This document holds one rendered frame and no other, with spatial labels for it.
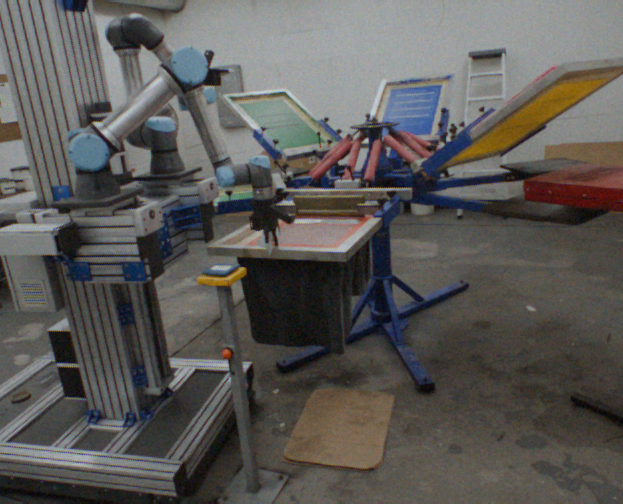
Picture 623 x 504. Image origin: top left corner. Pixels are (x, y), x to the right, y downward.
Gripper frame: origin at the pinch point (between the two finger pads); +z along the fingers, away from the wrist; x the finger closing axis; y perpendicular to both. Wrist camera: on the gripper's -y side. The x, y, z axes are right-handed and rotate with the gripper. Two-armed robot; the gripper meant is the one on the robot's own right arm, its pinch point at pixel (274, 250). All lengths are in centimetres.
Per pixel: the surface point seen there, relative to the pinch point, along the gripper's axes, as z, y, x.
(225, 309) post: 16.3, 11.4, 21.0
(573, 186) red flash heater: -12, -104, -57
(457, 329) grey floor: 98, -47, -145
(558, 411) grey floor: 98, -104, -69
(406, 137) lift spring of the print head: -25, -20, -137
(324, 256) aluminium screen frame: 1.1, -21.0, 1.8
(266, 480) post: 97, 9, 13
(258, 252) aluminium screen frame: 0.6, 6.0, 1.8
